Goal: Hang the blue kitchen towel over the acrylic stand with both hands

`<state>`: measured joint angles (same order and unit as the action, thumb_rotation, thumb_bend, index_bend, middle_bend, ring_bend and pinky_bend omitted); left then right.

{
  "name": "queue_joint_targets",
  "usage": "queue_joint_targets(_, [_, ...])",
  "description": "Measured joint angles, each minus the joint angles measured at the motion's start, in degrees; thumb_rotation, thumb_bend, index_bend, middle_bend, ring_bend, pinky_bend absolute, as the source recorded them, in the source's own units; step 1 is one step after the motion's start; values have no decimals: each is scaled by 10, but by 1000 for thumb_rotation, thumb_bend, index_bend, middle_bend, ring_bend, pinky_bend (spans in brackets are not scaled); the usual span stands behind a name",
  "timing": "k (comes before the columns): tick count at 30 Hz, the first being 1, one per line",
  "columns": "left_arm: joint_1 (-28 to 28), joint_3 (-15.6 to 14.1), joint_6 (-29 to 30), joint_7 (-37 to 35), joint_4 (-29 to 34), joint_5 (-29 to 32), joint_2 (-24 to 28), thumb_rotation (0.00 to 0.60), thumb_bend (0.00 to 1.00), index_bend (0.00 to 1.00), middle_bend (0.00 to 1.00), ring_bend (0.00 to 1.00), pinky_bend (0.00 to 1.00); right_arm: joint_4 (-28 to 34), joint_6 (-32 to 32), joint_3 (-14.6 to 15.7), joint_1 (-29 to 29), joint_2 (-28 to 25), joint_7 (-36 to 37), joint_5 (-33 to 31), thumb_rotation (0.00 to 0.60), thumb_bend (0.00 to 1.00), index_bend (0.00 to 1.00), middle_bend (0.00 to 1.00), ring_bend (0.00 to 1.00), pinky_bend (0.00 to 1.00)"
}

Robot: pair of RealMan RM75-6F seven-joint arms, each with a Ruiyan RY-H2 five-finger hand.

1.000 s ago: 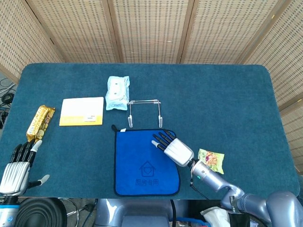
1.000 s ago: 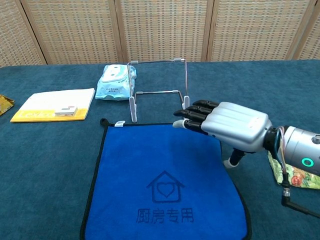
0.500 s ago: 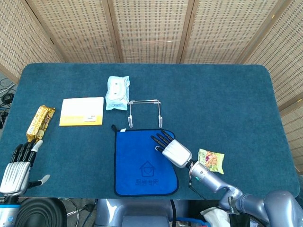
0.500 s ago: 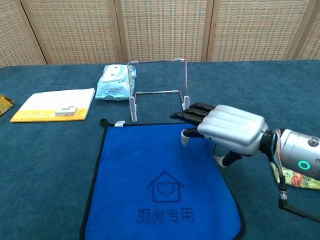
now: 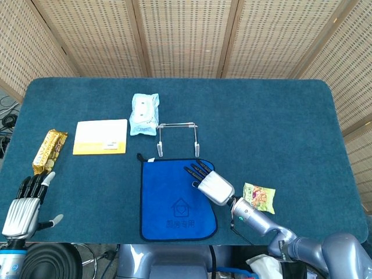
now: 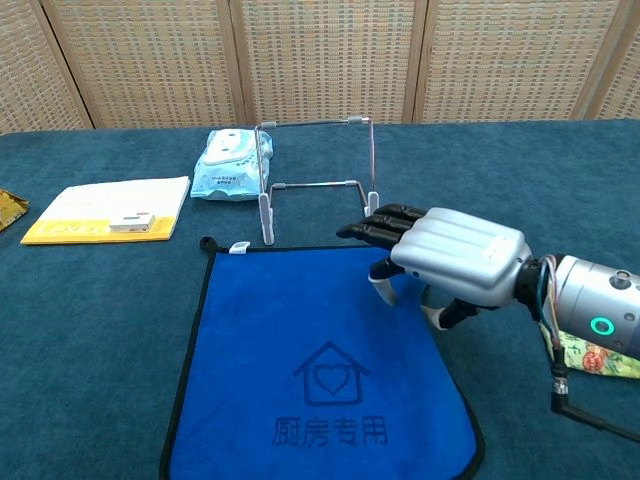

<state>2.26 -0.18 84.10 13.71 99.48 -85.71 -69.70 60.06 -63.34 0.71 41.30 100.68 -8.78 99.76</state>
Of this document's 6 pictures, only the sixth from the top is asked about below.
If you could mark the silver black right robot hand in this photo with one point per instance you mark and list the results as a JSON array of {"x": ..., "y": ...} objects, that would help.
[{"x": 460, "y": 250}]

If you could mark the blue kitchen towel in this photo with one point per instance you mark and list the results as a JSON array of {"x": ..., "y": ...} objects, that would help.
[{"x": 280, "y": 320}]

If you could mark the green snack packet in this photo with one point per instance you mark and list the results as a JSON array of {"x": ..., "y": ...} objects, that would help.
[{"x": 595, "y": 360}]

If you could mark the bamboo folding screen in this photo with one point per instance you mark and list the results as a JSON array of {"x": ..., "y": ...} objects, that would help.
[{"x": 325, "y": 60}]

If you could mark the light blue wet wipes pack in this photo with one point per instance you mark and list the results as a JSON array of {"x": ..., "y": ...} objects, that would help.
[{"x": 225, "y": 170}]

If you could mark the small white box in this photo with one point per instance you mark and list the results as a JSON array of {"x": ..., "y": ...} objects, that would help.
[{"x": 131, "y": 222}]

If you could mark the yellow and white booklet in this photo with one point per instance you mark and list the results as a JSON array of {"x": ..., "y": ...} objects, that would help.
[{"x": 100, "y": 205}]

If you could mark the teal table mat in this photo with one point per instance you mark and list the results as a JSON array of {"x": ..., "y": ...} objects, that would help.
[{"x": 100, "y": 350}]

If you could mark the gold snack bar packet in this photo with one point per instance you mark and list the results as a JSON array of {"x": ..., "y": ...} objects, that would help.
[{"x": 10, "y": 210}]

